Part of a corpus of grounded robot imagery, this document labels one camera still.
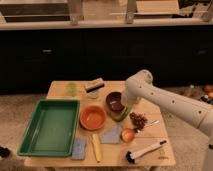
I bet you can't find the grey folded cloth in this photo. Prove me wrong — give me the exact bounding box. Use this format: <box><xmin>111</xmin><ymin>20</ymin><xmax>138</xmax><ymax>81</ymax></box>
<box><xmin>100</xmin><ymin>125</ymin><xmax>122</xmax><ymax>144</ymax></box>

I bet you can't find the white handled black brush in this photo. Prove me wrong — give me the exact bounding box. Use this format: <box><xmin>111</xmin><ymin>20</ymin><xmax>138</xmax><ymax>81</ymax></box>
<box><xmin>126</xmin><ymin>140</ymin><xmax>167</xmax><ymax>164</ymax></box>

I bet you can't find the metal spoon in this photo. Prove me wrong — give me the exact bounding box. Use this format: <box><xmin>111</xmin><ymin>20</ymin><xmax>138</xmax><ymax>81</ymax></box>
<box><xmin>134</xmin><ymin>120</ymin><xmax>160</xmax><ymax>133</ymax></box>

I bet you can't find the orange bowl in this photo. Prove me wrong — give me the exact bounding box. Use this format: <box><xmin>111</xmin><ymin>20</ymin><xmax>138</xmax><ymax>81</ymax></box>
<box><xmin>79</xmin><ymin>105</ymin><xmax>106</xmax><ymax>131</ymax></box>

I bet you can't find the dark red bowl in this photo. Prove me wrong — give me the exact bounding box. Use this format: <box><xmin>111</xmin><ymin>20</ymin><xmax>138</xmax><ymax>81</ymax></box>
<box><xmin>106</xmin><ymin>92</ymin><xmax>124</xmax><ymax>113</ymax></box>

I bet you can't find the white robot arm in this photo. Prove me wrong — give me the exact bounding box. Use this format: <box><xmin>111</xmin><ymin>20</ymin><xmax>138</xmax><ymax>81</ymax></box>
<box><xmin>121</xmin><ymin>70</ymin><xmax>213</xmax><ymax>171</ymax></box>

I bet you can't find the wooden table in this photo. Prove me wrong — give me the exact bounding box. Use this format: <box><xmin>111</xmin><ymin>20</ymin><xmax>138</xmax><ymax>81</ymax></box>
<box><xmin>25</xmin><ymin>81</ymin><xmax>176</xmax><ymax>169</ymax></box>

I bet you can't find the yellow banana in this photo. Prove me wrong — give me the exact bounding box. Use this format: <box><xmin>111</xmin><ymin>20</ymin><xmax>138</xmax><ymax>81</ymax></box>
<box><xmin>89</xmin><ymin>134</ymin><xmax>102</xmax><ymax>162</ymax></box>

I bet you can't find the blue sponge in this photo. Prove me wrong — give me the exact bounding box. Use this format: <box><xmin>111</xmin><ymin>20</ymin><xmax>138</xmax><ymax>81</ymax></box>
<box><xmin>71</xmin><ymin>138</ymin><xmax>86</xmax><ymax>160</ymax></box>

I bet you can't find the green plastic tray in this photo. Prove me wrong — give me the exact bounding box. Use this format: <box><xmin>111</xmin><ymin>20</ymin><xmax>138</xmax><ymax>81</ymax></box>
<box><xmin>17</xmin><ymin>99</ymin><xmax>80</xmax><ymax>157</ymax></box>

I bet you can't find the clear small bowl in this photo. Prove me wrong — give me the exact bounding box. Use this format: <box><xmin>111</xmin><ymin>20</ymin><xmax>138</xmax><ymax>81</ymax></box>
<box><xmin>88</xmin><ymin>90</ymin><xmax>99</xmax><ymax>99</ymax></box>

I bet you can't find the black white board eraser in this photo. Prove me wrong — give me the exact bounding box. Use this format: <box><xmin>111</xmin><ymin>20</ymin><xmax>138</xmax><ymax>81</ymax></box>
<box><xmin>84</xmin><ymin>78</ymin><xmax>104</xmax><ymax>93</ymax></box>

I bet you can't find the bunch of dark grapes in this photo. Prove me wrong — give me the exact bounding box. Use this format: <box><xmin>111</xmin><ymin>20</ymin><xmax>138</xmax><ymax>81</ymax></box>
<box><xmin>130</xmin><ymin>112</ymin><xmax>148</xmax><ymax>130</ymax></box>

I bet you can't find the red apple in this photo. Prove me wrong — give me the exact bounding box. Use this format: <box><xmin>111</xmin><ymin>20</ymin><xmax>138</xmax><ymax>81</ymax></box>
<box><xmin>121</xmin><ymin>128</ymin><xmax>135</xmax><ymax>143</ymax></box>

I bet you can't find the light green cup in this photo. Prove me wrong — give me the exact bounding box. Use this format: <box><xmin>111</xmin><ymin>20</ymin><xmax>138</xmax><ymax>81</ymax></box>
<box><xmin>67</xmin><ymin>82</ymin><xmax>77</xmax><ymax>97</ymax></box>

